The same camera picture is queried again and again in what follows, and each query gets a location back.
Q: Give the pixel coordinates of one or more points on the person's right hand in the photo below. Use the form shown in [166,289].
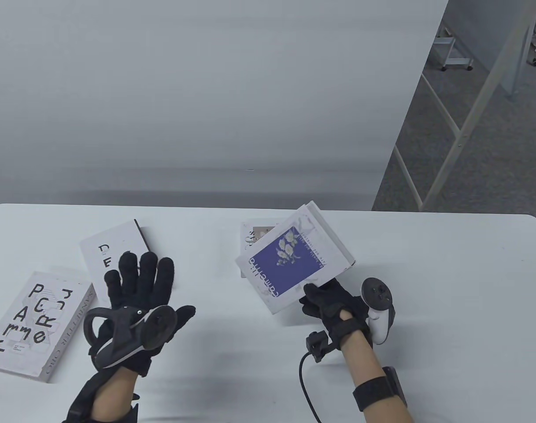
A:
[334,304]

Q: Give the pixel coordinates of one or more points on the person's left hand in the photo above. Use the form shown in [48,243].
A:
[140,282]

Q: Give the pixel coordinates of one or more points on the white book black spine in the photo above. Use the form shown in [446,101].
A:
[113,238]

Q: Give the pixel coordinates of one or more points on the white book blue floral cover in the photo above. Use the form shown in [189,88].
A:
[285,260]

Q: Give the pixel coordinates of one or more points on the white book small text lines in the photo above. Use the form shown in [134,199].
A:
[250,233]

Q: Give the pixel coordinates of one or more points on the white book jumbled black letters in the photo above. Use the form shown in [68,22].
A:
[30,317]

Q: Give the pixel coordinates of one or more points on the person's left forearm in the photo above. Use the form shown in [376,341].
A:
[113,392]

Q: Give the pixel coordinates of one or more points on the person's right forearm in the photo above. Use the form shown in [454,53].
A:
[369,365]

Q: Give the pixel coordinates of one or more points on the black and white controller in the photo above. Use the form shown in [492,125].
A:
[375,293]
[131,335]

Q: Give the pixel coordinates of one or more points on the white backdrop board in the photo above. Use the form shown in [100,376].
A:
[206,88]

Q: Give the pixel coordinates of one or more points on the white wheeled cart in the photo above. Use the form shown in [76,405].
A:
[459,64]

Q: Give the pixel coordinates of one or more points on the grey partition panel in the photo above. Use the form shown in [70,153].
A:
[514,66]

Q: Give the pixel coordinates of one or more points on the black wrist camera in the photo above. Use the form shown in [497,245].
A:
[318,346]

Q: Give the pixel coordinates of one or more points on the white metal support frame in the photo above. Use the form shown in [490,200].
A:
[497,66]

